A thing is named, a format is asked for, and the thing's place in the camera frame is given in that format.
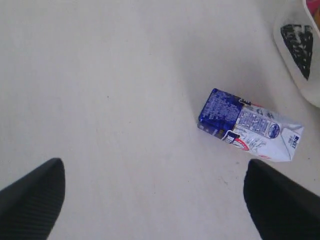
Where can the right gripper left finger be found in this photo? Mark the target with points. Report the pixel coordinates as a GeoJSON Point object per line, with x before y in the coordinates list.
{"type": "Point", "coordinates": [30, 206]}

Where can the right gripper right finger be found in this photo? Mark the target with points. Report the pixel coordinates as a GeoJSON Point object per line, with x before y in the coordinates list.
{"type": "Point", "coordinates": [280, 208]}

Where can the blue white milk carton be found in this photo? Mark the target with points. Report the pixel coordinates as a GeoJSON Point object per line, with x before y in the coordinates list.
{"type": "Point", "coordinates": [250, 127]}

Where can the pink Lay's chip can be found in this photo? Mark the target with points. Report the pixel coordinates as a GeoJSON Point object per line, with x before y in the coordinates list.
{"type": "Point", "coordinates": [313, 6]}

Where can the left cream bin, triangle mark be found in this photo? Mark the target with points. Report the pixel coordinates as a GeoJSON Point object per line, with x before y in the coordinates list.
{"type": "Point", "coordinates": [297, 36]}

